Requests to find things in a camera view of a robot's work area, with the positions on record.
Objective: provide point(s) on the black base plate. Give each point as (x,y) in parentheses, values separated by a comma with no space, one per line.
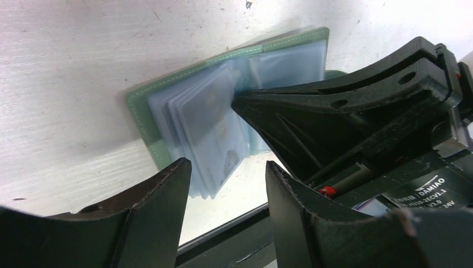
(246,241)

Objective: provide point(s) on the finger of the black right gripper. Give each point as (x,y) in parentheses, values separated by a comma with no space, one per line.
(380,113)

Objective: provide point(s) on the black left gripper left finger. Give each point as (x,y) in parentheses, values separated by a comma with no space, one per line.
(139,227)

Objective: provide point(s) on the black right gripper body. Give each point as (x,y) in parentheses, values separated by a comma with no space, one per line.
(416,182)

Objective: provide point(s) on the green leather card holder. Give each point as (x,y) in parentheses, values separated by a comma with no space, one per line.
(188,113)

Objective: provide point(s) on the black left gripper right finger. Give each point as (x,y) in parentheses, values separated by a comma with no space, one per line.
(311,230)

